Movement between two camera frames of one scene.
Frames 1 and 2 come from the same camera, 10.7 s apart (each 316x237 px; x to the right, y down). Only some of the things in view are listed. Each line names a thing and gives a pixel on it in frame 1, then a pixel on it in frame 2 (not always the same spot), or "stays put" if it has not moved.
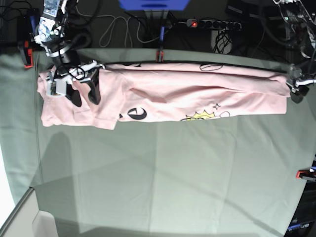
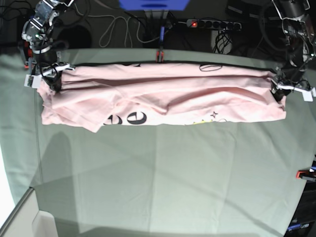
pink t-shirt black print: (169, 92) stays put
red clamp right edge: (308, 175) stays put
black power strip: (214, 24) stays put
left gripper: (89, 71) -> (50, 68)
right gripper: (298, 83) -> (288, 78)
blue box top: (153, 5) stays put
